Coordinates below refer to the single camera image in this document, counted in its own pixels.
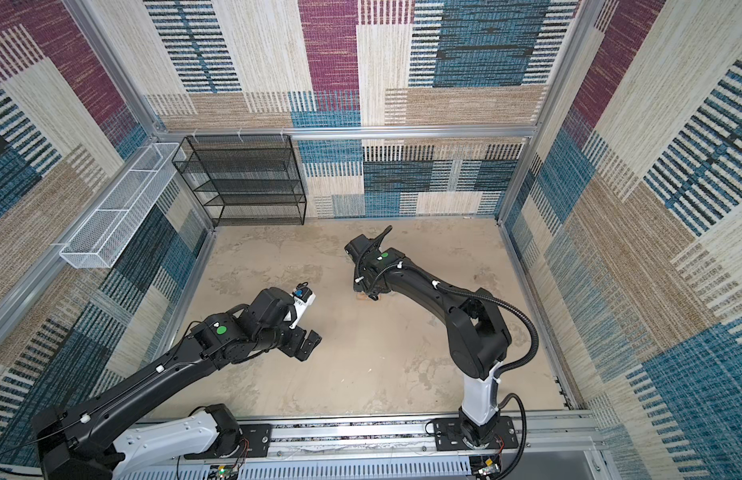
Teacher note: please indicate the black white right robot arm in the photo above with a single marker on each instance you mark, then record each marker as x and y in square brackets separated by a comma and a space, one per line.
[478, 337]

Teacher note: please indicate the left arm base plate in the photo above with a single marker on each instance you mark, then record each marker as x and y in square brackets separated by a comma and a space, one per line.
[255, 440]

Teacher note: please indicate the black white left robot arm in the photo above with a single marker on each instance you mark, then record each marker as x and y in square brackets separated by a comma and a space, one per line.
[100, 438]

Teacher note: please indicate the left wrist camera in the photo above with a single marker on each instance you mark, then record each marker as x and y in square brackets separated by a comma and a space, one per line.
[303, 297]

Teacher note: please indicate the aluminium mounting rail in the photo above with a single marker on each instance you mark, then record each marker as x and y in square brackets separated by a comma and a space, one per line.
[561, 444]

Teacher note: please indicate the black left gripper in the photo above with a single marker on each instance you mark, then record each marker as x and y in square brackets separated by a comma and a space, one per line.
[296, 348]

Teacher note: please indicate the black wire mesh shelf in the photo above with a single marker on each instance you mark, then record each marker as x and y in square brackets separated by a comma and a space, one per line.
[244, 180]

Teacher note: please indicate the white wire mesh basket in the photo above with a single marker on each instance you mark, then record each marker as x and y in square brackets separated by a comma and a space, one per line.
[100, 241]

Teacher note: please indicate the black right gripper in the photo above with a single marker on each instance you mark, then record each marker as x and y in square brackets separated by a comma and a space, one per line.
[359, 284]

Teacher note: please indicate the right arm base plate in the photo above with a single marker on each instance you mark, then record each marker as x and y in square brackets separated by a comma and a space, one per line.
[453, 434]

